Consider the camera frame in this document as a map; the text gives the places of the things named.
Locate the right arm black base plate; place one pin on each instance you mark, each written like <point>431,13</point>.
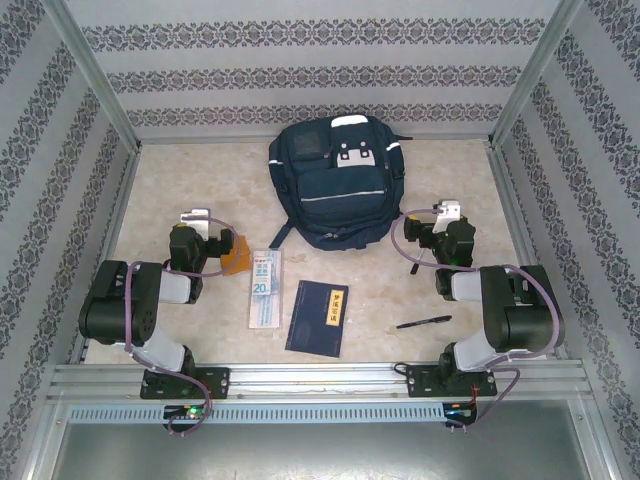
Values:
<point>417,382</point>

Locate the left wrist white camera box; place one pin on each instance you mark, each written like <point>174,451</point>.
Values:
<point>195,217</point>

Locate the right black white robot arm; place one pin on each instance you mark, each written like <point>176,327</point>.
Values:
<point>525,320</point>

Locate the aluminium side frame rail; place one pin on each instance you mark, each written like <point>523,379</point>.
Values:
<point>510,200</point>
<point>122,200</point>

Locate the navy blue backpack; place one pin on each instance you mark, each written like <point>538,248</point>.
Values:
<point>340,200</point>

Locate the black pen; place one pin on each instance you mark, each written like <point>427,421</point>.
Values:
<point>425,321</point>

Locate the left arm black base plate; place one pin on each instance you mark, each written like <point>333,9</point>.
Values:
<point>220,382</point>

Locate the clear ruler stationery pack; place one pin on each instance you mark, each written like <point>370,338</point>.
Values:
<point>265,300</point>

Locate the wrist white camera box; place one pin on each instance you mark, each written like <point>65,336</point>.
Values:
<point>195,217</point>
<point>450,210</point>

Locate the aluminium frame post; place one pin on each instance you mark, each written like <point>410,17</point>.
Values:
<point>95,80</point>
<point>535,70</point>

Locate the navy notebook yellow label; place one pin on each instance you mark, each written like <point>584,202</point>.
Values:
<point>315,325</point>

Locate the aluminium rear frame bar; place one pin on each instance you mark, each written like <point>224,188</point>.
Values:
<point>225,139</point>

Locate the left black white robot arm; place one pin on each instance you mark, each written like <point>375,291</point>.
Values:
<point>115,310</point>

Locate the grey metal panel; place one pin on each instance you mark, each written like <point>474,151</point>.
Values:
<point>320,455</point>

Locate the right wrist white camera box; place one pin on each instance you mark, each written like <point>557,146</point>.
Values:
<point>450,210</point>

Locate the orange sticky note pad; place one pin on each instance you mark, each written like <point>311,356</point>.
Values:
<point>242,257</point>

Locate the aluminium mounting rail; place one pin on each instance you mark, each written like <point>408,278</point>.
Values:
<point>310,382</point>

